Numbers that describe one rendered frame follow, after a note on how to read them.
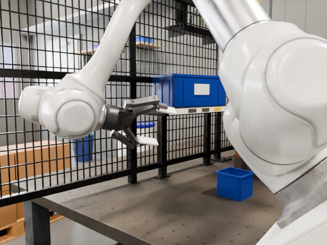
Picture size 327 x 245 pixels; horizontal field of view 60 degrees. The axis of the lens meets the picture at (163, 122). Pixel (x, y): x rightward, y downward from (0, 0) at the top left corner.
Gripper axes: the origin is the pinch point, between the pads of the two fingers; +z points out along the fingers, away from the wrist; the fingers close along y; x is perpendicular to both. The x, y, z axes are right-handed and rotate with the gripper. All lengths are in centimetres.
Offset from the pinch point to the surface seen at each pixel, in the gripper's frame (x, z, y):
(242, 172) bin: 7.1, 38.0, 9.2
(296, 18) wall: -172, 195, -36
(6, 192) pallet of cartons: -80, -34, 145
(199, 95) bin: -24.1, 24.7, -1.7
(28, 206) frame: -15, -29, 67
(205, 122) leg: -37, 48, 20
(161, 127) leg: -25.1, 16.8, 19.3
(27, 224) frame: -11, -28, 74
